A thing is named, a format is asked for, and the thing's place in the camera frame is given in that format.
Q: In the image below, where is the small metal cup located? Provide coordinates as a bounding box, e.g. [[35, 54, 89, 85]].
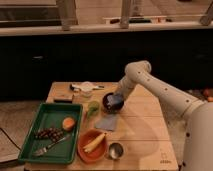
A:
[[109, 143, 124, 160]]

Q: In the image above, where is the clear plastic cup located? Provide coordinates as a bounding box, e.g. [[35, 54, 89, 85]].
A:
[[80, 81, 93, 98]]

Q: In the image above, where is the grey cloth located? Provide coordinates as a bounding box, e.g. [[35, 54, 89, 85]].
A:
[[95, 114, 118, 131]]

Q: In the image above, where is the yellow banana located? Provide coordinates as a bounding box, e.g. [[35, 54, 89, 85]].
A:
[[83, 133, 106, 153]]

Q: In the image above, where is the metal fork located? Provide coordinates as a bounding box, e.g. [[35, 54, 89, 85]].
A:
[[33, 134, 70, 157]]

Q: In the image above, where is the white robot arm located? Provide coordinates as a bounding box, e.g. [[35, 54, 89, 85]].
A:
[[116, 60, 213, 171]]

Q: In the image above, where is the orange bowl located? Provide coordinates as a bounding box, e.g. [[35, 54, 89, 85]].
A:
[[77, 130, 108, 164]]

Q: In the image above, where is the dark purple bowl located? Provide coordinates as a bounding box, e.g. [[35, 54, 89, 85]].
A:
[[102, 93, 124, 113]]

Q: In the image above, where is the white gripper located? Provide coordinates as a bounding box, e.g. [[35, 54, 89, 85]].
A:
[[115, 76, 132, 100]]

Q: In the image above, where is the green plastic tray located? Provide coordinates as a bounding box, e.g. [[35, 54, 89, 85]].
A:
[[18, 103, 83, 164]]

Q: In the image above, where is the black white handled tool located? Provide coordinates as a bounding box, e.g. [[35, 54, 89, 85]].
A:
[[70, 84, 105, 91]]

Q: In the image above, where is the orange fruit half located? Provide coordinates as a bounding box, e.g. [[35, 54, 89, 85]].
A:
[[62, 117, 76, 131]]

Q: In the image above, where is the bunch of dark grapes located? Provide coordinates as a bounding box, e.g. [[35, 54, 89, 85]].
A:
[[35, 127, 63, 142]]

